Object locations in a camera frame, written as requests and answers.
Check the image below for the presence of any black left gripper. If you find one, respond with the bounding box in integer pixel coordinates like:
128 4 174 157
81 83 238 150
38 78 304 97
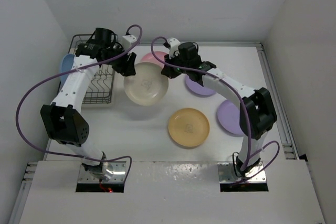
102 44 135 76

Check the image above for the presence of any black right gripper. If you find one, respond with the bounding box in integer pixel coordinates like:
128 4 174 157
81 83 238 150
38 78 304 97
163 50 190 79

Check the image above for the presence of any cream plastic plate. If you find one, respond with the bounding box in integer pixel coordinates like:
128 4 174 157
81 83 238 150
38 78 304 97
123 62 169 106

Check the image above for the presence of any purple plastic plate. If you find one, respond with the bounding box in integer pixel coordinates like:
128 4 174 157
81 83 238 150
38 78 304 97
184 76 216 97
217 100 244 136

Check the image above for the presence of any blue plastic plate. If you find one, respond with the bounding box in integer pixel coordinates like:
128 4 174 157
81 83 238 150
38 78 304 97
59 54 75 86

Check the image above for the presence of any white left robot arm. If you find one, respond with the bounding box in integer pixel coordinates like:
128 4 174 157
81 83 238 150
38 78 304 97
40 28 137 181

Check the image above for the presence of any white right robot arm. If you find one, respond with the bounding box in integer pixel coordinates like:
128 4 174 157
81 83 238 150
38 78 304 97
161 38 277 178

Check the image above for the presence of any pink plastic plate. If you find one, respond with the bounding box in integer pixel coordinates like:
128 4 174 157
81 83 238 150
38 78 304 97
140 51 166 68

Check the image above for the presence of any yellow plastic plate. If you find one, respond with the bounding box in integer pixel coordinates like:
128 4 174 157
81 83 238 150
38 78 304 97
167 108 210 148

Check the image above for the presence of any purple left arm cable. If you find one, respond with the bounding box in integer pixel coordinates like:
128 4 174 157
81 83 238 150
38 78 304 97
16 24 143 183

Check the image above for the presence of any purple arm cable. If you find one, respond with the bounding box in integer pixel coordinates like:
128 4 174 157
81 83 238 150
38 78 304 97
151 37 280 185
16 24 143 183

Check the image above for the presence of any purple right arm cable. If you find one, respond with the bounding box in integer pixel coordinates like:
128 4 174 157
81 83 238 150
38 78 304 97
151 37 280 185

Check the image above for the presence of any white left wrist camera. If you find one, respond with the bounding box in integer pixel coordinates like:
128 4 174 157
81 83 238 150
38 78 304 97
119 35 137 51

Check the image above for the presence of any grey wire dish rack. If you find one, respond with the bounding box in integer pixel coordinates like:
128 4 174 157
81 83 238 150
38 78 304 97
68 34 114 99

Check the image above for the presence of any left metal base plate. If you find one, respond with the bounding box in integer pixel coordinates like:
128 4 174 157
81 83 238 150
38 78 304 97
78 162 126 184

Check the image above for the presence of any metal base plate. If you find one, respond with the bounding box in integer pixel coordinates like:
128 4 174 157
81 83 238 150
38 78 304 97
78 162 126 184
217 162 267 184

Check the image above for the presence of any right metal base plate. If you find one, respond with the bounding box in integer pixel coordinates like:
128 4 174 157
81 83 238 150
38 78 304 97
217 162 267 184

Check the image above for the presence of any aluminium frame rail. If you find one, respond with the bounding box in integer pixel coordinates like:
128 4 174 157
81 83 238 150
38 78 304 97
256 42 299 159

